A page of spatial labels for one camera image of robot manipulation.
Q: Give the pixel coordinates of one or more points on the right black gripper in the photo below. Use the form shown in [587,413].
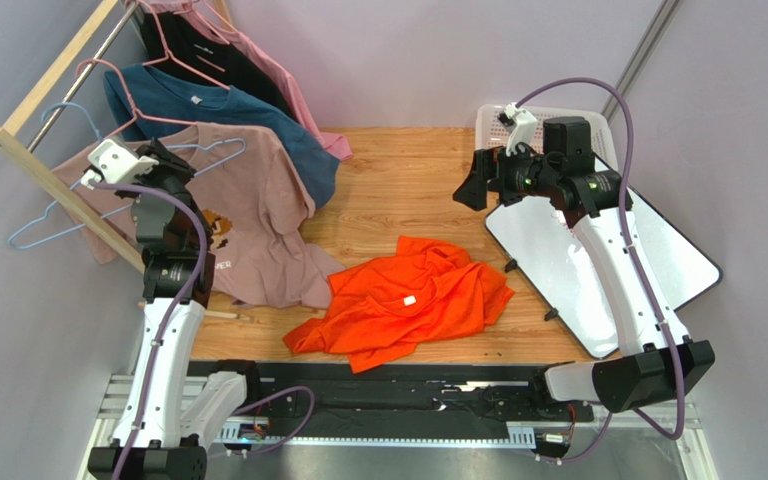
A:
[491,177]

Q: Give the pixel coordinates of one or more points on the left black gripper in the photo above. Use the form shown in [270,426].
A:
[169,164]

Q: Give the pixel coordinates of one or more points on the orange t-shirt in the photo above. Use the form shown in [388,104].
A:
[381,310]

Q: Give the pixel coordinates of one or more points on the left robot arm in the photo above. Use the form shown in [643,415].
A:
[157,437]

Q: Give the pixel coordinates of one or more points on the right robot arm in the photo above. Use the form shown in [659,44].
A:
[659,360]

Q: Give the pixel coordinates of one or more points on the pink hanger on blue shirt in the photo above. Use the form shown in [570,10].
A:
[149,103]

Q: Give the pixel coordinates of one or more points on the blue t-shirt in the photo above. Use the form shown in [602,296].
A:
[237,113]

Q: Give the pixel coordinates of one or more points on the black t-shirt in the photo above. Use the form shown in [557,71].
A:
[188,55]

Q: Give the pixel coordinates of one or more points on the mauve pixel-print t-shirt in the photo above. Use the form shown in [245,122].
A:
[255,191]

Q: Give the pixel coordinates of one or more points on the pink t-shirt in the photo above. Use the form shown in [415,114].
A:
[335,144]

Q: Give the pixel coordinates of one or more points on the white plastic basket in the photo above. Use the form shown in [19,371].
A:
[490,126]

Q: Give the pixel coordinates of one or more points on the whiteboard with red writing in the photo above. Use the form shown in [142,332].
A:
[534,234]

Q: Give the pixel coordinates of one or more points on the metal rack rod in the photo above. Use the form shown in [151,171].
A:
[83,73]

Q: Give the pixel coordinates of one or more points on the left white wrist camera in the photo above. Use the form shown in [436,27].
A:
[113,162]

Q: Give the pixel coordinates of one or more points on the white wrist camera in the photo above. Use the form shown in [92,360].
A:
[113,162]
[520,124]

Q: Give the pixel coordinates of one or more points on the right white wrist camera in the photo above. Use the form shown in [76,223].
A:
[520,124]

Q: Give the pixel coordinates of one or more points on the wooden clothes rack frame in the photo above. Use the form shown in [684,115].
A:
[23,155]

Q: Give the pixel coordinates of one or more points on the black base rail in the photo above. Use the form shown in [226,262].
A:
[406,401]

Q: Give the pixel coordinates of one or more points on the aluminium mounting frame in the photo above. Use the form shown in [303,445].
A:
[620,446]

